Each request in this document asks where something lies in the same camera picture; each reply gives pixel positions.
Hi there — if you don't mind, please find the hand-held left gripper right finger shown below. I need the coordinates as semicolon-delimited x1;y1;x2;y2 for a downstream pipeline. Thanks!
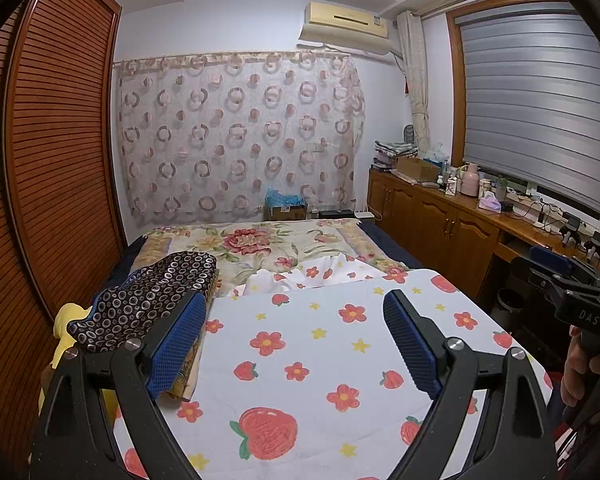
382;288;561;480

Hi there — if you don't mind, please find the gold patterned blanket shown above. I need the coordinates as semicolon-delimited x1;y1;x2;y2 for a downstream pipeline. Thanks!
167;295;217;402

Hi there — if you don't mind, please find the stack of folded towels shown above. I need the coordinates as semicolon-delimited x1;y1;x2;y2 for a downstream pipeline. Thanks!
373;140;420;169

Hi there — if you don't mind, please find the wooden window frame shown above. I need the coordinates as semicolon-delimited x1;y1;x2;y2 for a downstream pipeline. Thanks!
445;0;600;243

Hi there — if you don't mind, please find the grey waste bin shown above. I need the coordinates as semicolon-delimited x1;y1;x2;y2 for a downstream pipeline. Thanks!
495;287;527;329

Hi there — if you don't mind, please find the pink thermos jug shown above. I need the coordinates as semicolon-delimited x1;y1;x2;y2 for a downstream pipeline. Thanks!
460;163;481;197

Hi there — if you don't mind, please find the beige patterned window curtain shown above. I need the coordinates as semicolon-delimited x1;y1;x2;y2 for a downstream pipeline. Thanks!
395;10;432;155

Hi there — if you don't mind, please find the strawberry flower print sheet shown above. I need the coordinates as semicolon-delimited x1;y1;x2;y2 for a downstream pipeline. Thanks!
110;254;556;480

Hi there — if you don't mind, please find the cream air conditioner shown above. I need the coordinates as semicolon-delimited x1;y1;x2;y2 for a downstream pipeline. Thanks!
299;1;392;44

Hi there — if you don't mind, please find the person's right forearm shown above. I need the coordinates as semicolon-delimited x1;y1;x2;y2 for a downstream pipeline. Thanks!
554;380;600;480

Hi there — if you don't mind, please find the yellow plush toy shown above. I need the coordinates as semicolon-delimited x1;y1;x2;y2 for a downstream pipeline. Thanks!
37;302;127;427

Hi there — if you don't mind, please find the floral quilt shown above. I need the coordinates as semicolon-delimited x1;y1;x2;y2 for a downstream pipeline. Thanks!
132;217;412;299

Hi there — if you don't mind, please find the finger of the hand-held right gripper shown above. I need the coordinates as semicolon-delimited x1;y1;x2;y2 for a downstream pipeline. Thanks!
510;255;571;302
529;246;578;273

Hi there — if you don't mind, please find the circle-print sheer wall curtain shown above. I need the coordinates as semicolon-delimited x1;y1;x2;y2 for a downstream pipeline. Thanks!
113;51;367;229

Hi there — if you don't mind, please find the wooden sideboard cabinet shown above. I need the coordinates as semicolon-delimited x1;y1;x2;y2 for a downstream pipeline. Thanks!
367;167;600;303

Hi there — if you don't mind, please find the wooden louvred wardrobe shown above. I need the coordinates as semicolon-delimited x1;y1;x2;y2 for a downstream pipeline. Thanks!
0;0;129;463

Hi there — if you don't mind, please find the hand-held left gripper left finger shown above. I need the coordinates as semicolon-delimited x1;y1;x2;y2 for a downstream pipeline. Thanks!
28;291;207;480

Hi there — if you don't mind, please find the small cardboard box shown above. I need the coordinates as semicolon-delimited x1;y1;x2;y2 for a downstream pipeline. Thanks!
265;202;309;222

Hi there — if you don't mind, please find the navy circle-print pajama top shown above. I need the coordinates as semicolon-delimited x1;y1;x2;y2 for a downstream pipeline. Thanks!
67;250;220;356

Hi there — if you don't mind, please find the open brown cardboard box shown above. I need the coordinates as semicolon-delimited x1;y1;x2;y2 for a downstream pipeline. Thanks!
394;156;443;184

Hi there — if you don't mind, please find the grey striped window blind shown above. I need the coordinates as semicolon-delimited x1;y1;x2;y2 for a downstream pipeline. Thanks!
452;2;600;217

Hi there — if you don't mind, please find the person's right hand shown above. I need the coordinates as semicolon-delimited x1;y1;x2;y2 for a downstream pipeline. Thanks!
560;324;600;410

